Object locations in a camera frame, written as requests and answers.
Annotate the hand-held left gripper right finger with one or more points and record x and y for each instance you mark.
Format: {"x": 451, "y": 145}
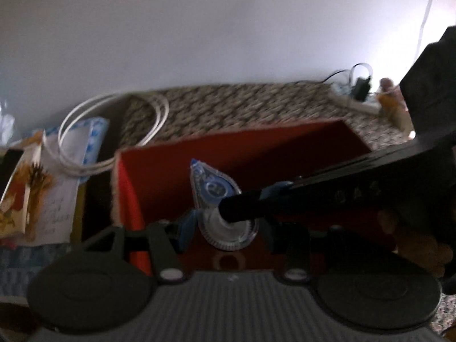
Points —
{"x": 295, "y": 249}

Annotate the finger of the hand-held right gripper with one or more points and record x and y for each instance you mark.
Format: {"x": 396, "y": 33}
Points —
{"x": 276, "y": 189}

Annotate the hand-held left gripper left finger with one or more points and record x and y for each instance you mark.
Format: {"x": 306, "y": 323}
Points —
{"x": 187, "y": 228}

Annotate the clear blue correction tape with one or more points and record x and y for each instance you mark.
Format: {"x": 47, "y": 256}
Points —
{"x": 210, "y": 188}

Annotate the red cardboard box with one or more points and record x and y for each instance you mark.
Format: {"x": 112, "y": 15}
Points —
{"x": 249, "y": 149}

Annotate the person's right hand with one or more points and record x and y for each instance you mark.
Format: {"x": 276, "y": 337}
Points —
{"x": 434, "y": 256}

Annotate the floral tablecloth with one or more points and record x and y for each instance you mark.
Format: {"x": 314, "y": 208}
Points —
{"x": 231, "y": 107}

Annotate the white power strip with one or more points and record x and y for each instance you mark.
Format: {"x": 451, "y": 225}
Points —
{"x": 351, "y": 101}

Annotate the black charger plug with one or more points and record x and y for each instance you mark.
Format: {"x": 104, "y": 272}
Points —
{"x": 361, "y": 89}

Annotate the white handwritten paper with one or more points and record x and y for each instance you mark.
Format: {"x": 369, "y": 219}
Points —
{"x": 60, "y": 199}

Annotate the blue white packet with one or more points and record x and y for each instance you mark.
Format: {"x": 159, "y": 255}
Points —
{"x": 96, "y": 131}

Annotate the blue patterned cloth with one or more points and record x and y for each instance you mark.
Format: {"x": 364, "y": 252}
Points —
{"x": 28, "y": 267}

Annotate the black phone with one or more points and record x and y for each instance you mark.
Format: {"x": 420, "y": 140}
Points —
{"x": 9, "y": 171}

